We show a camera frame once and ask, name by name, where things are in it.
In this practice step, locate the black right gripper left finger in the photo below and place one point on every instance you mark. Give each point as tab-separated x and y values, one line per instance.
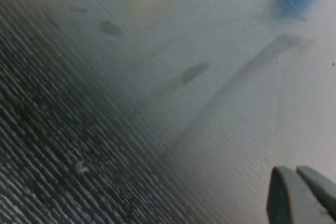
288	200

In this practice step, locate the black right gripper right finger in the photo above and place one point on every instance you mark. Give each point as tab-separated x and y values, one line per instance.
320	190

